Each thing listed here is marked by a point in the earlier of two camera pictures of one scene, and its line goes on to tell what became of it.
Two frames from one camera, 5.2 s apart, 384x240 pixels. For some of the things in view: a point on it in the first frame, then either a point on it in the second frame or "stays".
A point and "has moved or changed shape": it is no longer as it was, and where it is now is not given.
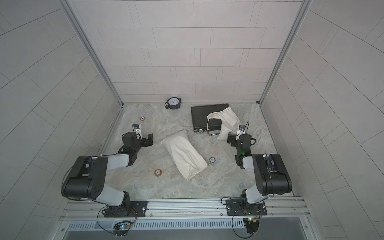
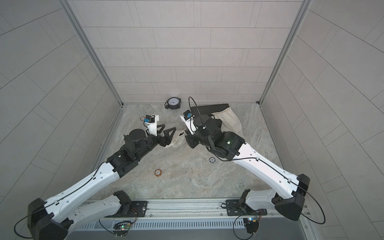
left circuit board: (121, 228) stays
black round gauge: (173, 103) stays
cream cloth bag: (230, 122) stays
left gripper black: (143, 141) → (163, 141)
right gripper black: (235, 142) → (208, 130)
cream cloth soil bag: (186, 157) has moved or changed shape
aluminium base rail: (287, 210) stays
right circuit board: (252, 224) stays
